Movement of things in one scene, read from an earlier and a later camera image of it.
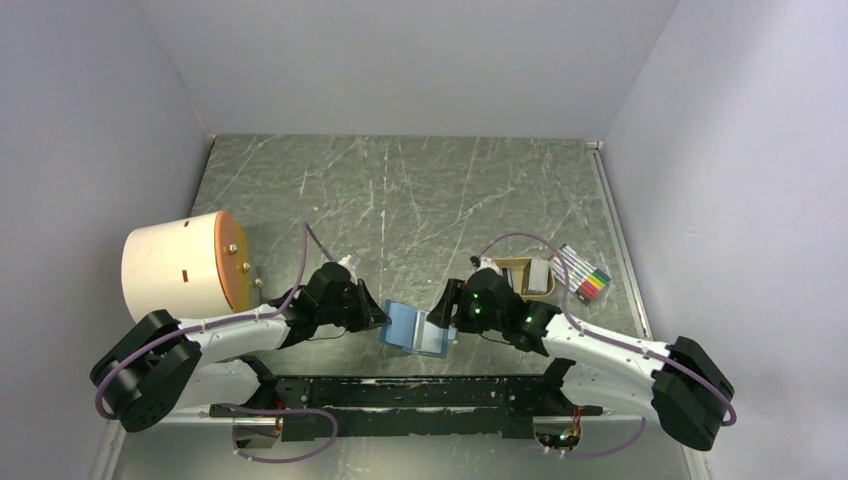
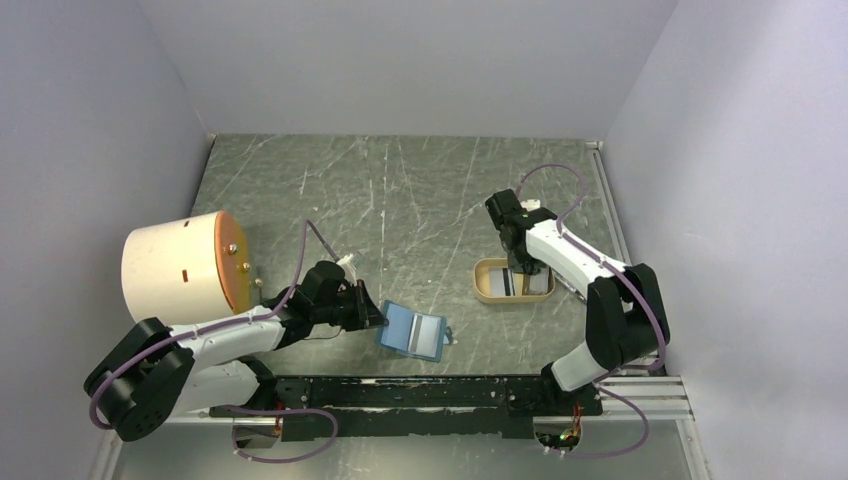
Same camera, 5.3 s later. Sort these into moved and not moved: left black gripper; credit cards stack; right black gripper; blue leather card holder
Moved: right black gripper
Not moved: left black gripper; blue leather card holder; credit cards stack
